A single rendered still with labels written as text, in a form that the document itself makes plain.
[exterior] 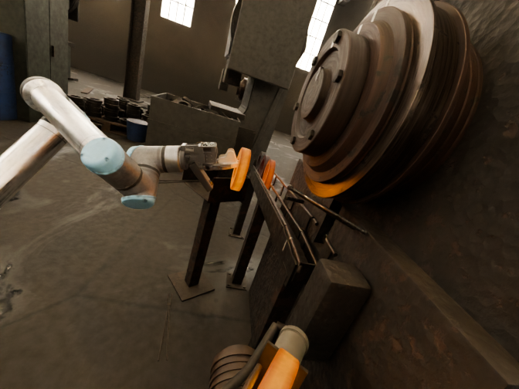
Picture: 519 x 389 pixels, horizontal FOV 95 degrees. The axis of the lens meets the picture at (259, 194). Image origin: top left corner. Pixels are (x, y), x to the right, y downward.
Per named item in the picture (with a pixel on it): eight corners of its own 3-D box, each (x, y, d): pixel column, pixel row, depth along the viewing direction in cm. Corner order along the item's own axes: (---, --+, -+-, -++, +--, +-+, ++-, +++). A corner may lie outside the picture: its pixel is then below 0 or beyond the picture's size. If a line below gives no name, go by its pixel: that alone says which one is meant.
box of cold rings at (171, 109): (224, 160, 388) (237, 110, 359) (225, 177, 313) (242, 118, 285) (157, 143, 360) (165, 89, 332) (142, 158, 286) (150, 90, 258)
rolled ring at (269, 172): (265, 165, 153) (269, 167, 153) (259, 192, 148) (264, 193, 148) (272, 153, 135) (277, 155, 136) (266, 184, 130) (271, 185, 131)
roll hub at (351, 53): (297, 143, 76) (333, 47, 66) (328, 171, 51) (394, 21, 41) (281, 139, 75) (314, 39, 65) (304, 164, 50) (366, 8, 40)
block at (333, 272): (319, 333, 64) (360, 263, 55) (330, 365, 56) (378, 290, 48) (282, 328, 61) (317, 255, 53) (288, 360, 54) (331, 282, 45)
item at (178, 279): (195, 262, 155) (222, 157, 129) (215, 291, 138) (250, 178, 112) (164, 269, 141) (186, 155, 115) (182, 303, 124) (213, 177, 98)
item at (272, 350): (283, 415, 40) (308, 370, 37) (281, 419, 39) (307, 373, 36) (246, 383, 42) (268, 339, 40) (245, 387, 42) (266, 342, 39)
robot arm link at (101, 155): (31, 60, 86) (125, 143, 57) (61, 90, 96) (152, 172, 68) (0, 78, 82) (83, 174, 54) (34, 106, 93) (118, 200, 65)
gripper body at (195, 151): (216, 147, 77) (178, 147, 76) (218, 172, 80) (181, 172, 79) (218, 141, 84) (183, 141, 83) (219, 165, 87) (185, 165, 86)
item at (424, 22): (307, 170, 90) (363, 30, 73) (371, 242, 48) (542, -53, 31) (291, 165, 89) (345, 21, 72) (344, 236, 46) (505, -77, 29)
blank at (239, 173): (249, 147, 90) (240, 144, 90) (253, 152, 76) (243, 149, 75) (237, 185, 94) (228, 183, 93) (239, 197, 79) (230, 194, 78)
